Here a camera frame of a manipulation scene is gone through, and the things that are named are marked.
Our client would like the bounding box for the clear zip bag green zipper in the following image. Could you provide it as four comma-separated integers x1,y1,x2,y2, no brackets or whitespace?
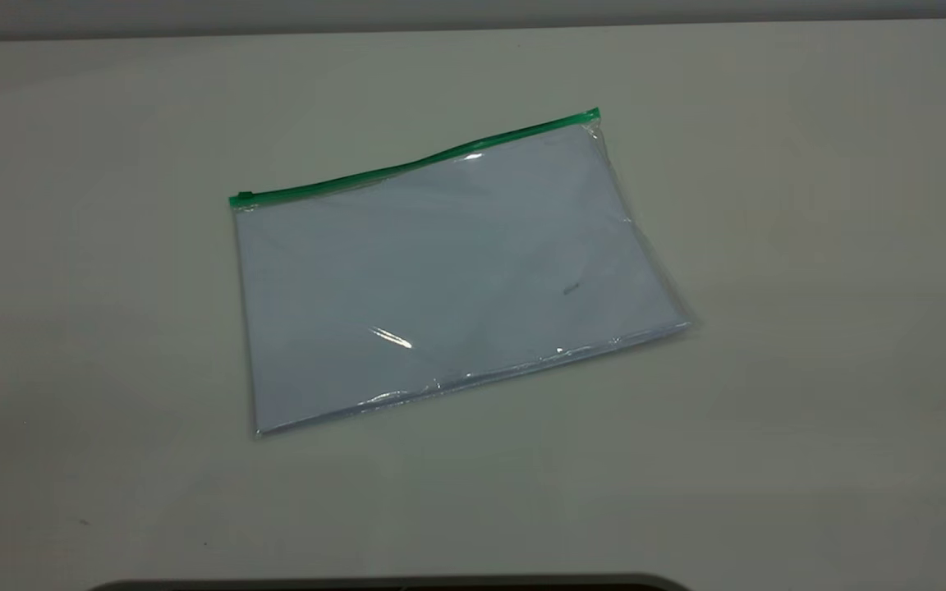
227,107,695,438

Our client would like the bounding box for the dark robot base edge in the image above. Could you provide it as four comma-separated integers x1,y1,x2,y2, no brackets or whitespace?
87,574,692,591

